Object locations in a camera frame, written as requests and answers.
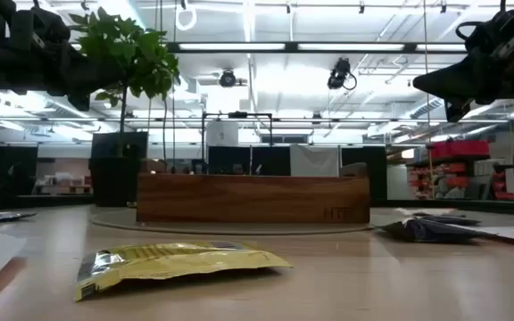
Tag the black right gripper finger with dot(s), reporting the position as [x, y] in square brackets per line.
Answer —
[453, 82]

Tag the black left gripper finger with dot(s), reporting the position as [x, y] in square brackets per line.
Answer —
[92, 76]

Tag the wooden tea organizer box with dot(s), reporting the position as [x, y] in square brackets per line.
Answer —
[248, 198]

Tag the yellow lemon tea packet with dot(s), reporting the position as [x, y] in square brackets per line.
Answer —
[185, 263]

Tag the green leafy potted tree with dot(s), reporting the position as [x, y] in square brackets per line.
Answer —
[136, 58]

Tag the shelf with red bins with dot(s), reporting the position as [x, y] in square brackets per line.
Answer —
[460, 148]

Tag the black partition panel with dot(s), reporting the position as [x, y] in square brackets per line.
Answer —
[11, 165]
[270, 160]
[375, 174]
[105, 145]

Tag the round black ceiling fixture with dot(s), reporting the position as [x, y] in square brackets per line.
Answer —
[228, 79]

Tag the white square board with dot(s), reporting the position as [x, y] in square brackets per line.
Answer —
[222, 134]

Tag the black ceiling-hung camera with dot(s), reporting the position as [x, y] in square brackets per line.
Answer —
[339, 73]

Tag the black aluminium table frame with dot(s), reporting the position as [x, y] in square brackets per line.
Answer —
[484, 207]

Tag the black overhead frame bar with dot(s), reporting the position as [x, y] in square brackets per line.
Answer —
[290, 46]

